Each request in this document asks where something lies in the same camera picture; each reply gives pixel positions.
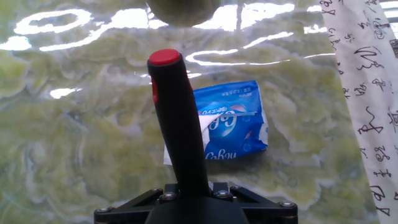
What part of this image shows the blue tissue pack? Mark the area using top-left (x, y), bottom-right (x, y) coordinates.
top-left (163, 80), bottom-right (269, 166)

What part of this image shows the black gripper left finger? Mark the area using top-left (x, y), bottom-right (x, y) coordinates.
top-left (94, 183), bottom-right (181, 224)

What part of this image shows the beige calligraphy cloth strip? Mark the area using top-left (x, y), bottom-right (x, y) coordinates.
top-left (320, 0), bottom-right (398, 224)

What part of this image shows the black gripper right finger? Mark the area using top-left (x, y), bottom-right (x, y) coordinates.
top-left (210, 182), bottom-right (299, 224)

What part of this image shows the green marble pattern table mat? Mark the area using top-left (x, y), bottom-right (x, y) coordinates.
top-left (0, 0), bottom-right (380, 224)

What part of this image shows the black spoon with red tip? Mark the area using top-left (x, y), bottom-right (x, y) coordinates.
top-left (147, 49), bottom-right (211, 197)

